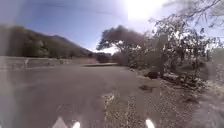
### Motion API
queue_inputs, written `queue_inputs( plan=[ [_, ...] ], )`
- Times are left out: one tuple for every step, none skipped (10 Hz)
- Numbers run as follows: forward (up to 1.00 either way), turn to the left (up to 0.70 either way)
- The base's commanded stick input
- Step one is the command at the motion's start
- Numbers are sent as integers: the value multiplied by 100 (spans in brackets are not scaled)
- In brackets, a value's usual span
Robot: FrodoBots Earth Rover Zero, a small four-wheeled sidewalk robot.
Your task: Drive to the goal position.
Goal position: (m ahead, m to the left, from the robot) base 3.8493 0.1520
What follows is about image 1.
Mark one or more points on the grey asphalt road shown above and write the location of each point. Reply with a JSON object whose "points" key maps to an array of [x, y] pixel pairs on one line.
{"points": [[60, 86]]}

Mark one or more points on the dark broad-crowned tree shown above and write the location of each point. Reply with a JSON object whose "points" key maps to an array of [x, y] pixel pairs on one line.
{"points": [[120, 38]]}

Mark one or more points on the dark bush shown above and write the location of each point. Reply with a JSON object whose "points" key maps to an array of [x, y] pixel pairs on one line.
{"points": [[102, 57]]}

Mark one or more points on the robot's own part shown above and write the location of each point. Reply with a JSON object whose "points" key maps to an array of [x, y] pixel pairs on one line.
{"points": [[76, 125], [149, 124]]}

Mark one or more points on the row of bushes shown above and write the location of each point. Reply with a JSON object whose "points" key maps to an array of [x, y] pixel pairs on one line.
{"points": [[176, 46]]}

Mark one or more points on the low stone wall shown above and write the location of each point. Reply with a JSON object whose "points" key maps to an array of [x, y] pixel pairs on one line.
{"points": [[40, 62]]}

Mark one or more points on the bare tree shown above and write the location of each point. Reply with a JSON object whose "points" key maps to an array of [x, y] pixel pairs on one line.
{"points": [[206, 8]]}

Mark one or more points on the gravel verge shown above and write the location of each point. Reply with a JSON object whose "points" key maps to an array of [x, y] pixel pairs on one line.
{"points": [[160, 103]]}

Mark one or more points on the wooded hill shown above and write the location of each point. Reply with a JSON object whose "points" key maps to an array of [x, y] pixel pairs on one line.
{"points": [[40, 43]]}

